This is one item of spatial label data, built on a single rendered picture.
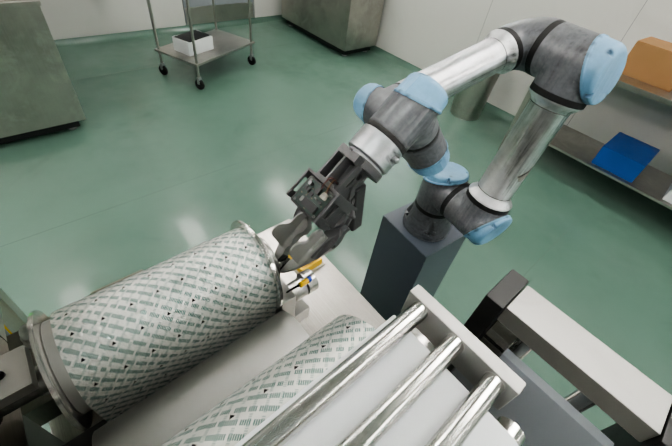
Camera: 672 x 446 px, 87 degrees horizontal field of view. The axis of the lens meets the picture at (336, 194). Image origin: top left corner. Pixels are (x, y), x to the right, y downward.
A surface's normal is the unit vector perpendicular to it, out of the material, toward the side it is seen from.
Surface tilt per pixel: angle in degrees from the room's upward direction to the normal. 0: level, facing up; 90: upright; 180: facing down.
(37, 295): 0
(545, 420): 90
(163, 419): 8
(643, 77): 90
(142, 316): 23
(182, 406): 2
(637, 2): 90
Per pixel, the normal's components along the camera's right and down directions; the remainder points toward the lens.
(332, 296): 0.11, -0.73
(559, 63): -0.83, 0.14
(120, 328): 0.40, -0.39
